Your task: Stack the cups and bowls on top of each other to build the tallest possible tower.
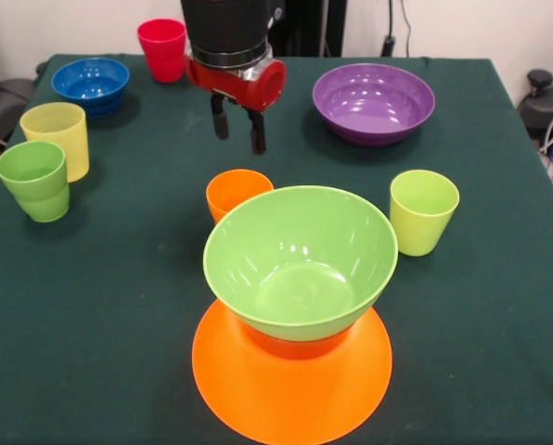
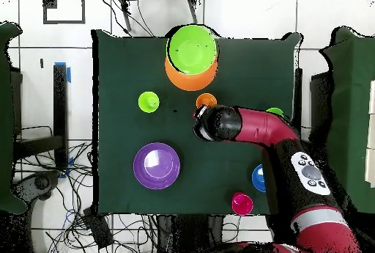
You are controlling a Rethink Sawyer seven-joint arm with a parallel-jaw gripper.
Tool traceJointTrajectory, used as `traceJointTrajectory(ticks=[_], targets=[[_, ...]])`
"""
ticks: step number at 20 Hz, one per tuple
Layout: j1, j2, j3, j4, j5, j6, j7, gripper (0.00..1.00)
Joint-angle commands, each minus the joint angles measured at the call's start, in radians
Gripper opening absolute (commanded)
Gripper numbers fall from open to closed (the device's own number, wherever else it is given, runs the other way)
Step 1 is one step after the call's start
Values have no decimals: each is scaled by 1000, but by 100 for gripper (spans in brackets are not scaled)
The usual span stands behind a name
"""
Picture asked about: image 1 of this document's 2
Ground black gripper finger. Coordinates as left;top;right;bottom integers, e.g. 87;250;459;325
209;91;230;141
247;108;267;156

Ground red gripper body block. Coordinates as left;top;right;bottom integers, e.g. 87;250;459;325
185;45;289;113

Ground orange cup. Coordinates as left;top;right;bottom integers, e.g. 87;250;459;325
205;169;276;225

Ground light green bowl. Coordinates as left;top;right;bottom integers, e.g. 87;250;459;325
202;184;400;343

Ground small red-orange bowl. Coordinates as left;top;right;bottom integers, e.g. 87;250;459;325
241;319;352;361

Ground large orange bowl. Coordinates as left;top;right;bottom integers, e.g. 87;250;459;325
191;299;393;444

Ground red cup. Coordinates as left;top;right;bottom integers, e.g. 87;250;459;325
136;18;187;84

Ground purple bowl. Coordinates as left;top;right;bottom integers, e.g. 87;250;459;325
312;62;437;147

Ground blue bowl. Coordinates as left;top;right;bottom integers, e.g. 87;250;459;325
51;57;131;117

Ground yellow cup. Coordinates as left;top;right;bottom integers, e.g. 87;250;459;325
19;102;91;184

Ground lime green cup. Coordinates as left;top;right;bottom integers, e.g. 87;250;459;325
388;169;460;258

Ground dark green table cloth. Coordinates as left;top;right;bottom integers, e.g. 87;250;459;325
0;53;553;445

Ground black wall cable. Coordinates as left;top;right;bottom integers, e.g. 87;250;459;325
380;0;415;57

